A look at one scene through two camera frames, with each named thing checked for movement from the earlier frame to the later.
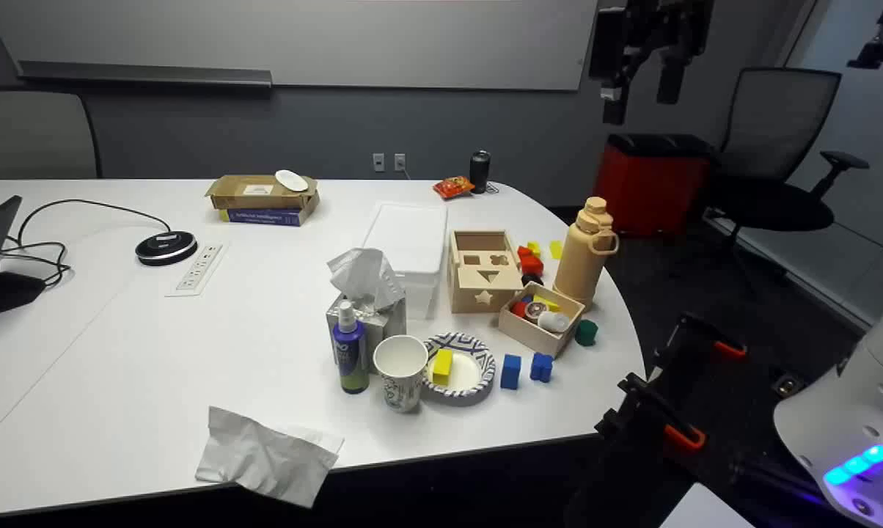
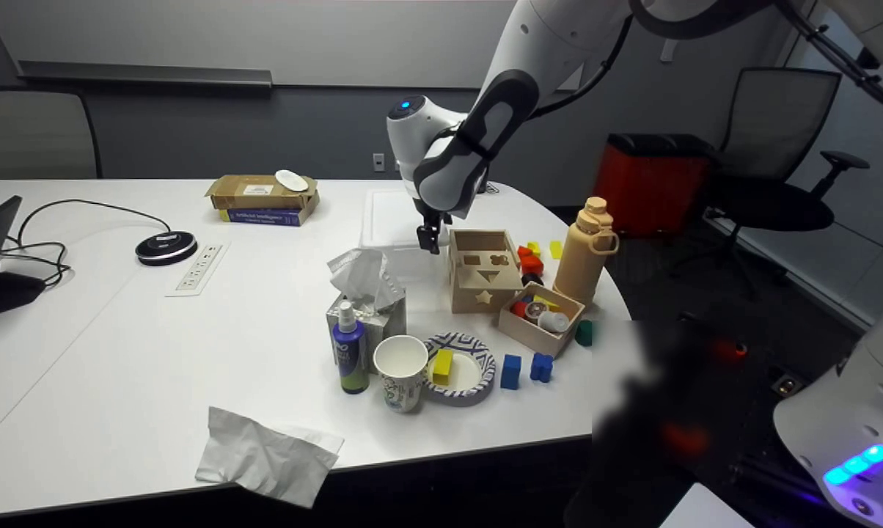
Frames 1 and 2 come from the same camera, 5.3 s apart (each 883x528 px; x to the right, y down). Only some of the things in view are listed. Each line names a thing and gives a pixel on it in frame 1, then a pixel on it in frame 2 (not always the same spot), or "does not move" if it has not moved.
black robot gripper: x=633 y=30 → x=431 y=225
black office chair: x=778 y=115 does not move
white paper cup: x=401 y=360 does not move
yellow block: x=445 y=364 does not move
